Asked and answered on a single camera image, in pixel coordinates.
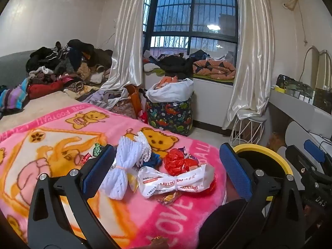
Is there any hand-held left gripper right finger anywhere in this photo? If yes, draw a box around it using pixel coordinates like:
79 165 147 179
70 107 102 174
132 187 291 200
219 143 307 249

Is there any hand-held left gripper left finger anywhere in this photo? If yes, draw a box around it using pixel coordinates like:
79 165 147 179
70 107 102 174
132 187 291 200
27 144 122 249

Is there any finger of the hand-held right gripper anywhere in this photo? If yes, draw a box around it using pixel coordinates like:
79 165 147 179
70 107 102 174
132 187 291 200
285 145 321 185
304 139 332 167

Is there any small red wrapper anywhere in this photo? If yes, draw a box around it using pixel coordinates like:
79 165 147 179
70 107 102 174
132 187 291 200
79 154 92 168

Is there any white foam fruit net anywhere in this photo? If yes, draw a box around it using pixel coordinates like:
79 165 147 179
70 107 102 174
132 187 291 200
100 131 152 201

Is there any yellow rimmed black trash bin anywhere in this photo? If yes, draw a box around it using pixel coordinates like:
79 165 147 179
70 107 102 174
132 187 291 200
232 144 295 203

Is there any yellow wrapper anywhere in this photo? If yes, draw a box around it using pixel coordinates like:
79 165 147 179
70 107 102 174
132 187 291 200
128 172 140 193

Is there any purple yellow snack packet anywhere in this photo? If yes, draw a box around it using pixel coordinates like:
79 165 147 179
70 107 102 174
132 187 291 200
179 146 198 161

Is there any red plastic bag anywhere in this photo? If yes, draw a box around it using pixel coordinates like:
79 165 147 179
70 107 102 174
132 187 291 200
163 148 200 179

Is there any blue wrapper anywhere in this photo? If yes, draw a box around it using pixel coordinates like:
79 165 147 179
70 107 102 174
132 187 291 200
149 152 163 168

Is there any white printed plastic wrapper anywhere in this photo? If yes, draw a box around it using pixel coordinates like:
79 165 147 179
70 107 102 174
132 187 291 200
137 164 216 199

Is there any grey curved desk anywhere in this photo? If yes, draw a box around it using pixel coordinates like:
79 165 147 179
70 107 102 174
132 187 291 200
268 85 332 187

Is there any dark patterned gift bag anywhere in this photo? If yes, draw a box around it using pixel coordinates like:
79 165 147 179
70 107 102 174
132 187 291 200
312 87 332 115

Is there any pink bear printed blanket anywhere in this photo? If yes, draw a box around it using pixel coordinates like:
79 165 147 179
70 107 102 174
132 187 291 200
0 102 229 249

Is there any floral storage box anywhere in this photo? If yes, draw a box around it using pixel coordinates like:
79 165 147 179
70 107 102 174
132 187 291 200
114 101 138 120

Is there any camouflage bag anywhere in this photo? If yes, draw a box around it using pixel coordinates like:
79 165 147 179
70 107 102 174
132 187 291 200
275 74 315 97

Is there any lilac cloth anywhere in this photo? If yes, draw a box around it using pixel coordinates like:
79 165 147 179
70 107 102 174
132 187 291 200
83 88 130 109

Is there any orange bag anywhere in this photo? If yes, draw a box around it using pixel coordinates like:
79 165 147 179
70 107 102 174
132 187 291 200
128 84 144 120

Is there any arched mirror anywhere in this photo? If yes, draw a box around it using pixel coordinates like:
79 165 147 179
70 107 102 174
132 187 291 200
299 45 332 91

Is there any beige bed sheet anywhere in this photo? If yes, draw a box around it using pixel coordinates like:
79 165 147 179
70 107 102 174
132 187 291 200
0 91 87 133

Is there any dinosaur print storage bag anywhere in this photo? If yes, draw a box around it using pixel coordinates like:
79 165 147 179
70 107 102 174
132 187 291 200
145 96 194 137

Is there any green window seat mat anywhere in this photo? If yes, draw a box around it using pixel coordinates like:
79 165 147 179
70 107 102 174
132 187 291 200
193 74 235 83

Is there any white plastic bag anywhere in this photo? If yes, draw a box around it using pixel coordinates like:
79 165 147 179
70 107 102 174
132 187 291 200
145 78 194 104

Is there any orange triangle pattern quilt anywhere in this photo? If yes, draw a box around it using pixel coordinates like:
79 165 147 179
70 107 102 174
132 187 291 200
192 58 236 80

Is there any pile of clothes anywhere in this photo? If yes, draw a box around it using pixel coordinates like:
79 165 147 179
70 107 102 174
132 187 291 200
0 39 115 111

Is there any black jacket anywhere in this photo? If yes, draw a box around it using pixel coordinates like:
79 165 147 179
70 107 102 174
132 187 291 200
158 56 195 80

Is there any barred window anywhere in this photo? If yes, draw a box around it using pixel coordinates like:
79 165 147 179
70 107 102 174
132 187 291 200
142 0 239 63

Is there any black cable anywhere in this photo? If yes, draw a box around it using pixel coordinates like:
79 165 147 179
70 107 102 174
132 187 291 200
319 134 332 147

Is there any white wire stool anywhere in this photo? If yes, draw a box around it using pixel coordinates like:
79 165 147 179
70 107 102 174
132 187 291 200
230 115 267 146

